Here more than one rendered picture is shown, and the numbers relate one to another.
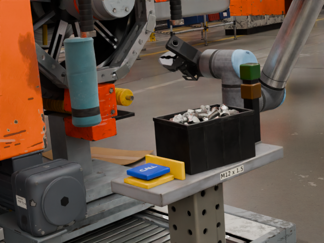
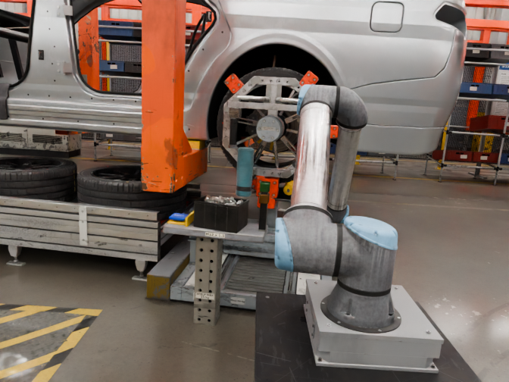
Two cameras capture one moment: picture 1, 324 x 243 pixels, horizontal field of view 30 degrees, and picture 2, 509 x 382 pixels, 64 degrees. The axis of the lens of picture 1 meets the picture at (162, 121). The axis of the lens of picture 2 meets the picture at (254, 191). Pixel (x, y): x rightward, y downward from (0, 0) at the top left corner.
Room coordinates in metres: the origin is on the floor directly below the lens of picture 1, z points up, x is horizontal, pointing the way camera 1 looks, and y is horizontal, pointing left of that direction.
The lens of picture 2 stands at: (0.41, -1.48, 0.98)
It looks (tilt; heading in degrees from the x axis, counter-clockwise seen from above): 12 degrees down; 50
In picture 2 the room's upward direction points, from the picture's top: 3 degrees clockwise
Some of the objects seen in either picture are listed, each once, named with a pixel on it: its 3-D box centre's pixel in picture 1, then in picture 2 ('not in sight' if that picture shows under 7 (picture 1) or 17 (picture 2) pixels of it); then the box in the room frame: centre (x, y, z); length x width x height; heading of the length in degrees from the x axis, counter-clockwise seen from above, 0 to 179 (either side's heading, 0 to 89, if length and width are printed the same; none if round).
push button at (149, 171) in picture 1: (148, 173); (179, 217); (1.28, 0.04, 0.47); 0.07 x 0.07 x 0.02; 42
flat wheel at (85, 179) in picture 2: not in sight; (134, 191); (1.46, 0.94, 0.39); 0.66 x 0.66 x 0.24
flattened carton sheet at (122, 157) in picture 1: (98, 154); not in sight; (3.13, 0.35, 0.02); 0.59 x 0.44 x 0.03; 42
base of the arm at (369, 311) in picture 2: not in sight; (362, 295); (1.37, -0.86, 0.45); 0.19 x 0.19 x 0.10
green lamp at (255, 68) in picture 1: (249, 71); (265, 186); (1.53, -0.23, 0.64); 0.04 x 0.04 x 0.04; 42
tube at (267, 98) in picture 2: not in sight; (252, 92); (1.79, 0.21, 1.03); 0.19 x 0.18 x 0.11; 42
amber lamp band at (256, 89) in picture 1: (250, 90); (264, 198); (1.53, -0.23, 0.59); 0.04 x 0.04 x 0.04; 42
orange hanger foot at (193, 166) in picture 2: not in sight; (183, 148); (1.62, 0.61, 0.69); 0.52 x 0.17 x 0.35; 42
